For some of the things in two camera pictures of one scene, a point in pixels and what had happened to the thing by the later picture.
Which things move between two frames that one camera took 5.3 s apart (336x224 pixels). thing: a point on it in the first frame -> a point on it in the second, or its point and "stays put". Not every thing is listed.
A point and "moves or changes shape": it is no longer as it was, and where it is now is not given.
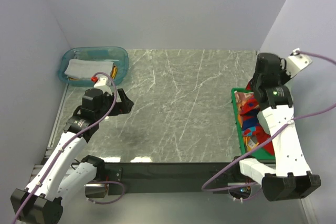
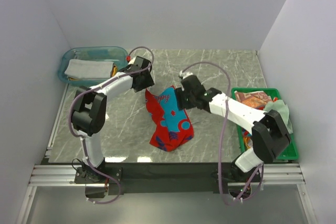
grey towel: (83, 69) stays put
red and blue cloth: (252, 125) moves or changes shape
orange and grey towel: (85, 71) stays put
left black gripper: (124, 106) -> (149, 82)
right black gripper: (285, 76) -> (180, 93)
